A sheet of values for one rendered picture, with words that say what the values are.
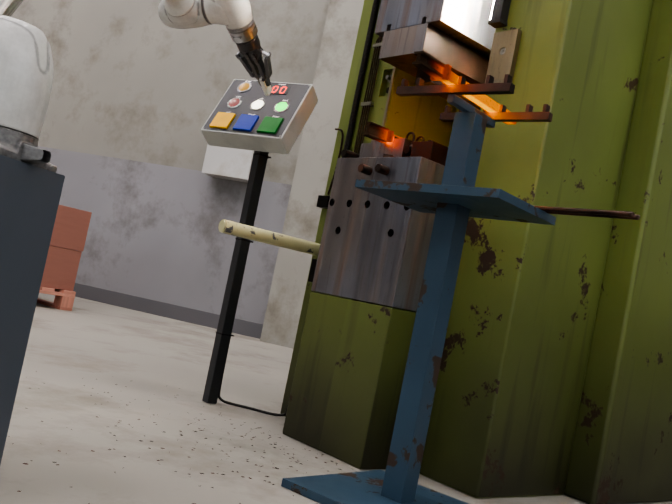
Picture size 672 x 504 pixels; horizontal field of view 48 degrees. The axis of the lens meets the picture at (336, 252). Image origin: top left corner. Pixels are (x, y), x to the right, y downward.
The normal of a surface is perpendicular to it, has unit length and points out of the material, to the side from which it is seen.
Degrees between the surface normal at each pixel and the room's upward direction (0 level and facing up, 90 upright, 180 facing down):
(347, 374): 90
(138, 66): 90
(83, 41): 90
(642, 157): 90
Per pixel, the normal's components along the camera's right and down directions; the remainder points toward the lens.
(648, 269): 0.64, 0.08
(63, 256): 0.81, 0.13
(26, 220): 0.93, 0.17
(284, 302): -0.31, -0.11
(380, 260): -0.74, -0.18
